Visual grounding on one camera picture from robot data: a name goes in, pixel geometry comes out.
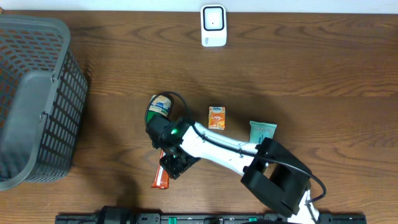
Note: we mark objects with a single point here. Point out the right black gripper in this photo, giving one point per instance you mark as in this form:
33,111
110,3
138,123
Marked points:
173,170

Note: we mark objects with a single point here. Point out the green lid jar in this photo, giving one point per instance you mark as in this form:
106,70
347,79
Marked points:
159,104

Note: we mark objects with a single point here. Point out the red Top chocolate bar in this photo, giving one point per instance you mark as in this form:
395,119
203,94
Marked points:
161,180

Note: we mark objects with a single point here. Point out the orange tissue pack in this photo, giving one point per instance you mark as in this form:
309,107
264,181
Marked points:
216,117

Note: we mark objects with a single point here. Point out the mint green wipes pack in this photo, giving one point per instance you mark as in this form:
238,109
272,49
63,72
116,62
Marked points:
260,131

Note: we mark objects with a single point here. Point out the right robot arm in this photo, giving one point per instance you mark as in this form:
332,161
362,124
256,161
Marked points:
270,172

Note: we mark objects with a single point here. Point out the white barcode scanner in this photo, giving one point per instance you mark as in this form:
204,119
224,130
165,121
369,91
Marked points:
213,25

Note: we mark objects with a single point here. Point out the grey plastic basket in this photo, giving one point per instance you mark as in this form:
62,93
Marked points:
43,96

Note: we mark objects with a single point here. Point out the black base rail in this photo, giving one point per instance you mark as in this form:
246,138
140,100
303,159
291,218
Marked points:
155,218

